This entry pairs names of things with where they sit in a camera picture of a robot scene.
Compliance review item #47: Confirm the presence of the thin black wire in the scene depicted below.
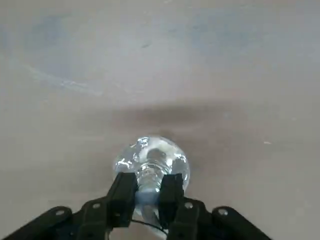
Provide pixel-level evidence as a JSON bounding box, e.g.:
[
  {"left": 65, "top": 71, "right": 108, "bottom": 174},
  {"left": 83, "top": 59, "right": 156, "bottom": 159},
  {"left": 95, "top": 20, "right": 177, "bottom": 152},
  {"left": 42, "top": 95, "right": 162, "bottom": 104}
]
[{"left": 131, "top": 219, "right": 169, "bottom": 235}]

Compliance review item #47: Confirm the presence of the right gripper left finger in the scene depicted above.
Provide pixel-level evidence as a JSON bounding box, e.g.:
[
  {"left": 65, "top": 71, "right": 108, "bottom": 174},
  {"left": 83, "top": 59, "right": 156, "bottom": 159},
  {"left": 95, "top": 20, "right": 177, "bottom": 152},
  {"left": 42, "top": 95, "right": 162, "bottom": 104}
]
[{"left": 4, "top": 172, "right": 139, "bottom": 240}]

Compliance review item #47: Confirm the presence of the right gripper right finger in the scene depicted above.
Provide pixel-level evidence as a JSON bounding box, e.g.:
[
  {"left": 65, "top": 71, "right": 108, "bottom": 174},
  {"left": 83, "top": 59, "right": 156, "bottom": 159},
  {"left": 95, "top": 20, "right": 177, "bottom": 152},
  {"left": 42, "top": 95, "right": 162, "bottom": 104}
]
[{"left": 158, "top": 173, "right": 273, "bottom": 240}]

